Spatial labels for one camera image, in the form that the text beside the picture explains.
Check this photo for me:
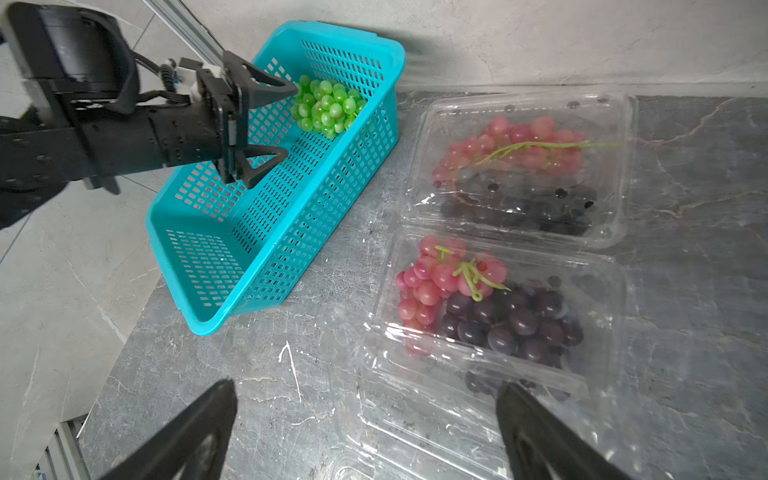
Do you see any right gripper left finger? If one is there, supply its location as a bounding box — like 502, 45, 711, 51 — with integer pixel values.
103, 379, 238, 479

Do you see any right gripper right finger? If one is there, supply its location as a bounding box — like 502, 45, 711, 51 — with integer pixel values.
496, 383, 636, 479

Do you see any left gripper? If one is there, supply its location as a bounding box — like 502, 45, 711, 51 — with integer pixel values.
77, 50, 298, 189

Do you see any teal plastic basket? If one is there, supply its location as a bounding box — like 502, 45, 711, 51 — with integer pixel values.
146, 21, 406, 336

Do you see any red grape bunch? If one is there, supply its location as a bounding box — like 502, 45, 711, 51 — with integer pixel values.
395, 235, 511, 346
432, 115, 618, 188

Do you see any dark purple grape bunch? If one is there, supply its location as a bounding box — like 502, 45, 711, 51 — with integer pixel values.
439, 178, 598, 236

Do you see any clear plastic clamshell container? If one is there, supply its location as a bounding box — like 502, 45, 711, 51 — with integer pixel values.
402, 88, 637, 250

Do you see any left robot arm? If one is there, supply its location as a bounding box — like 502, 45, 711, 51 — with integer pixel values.
1, 2, 297, 227

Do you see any green grape bunch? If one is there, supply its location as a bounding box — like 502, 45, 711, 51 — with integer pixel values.
290, 75, 367, 140

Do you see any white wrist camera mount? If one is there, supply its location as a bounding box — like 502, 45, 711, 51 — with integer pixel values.
157, 57, 204, 95

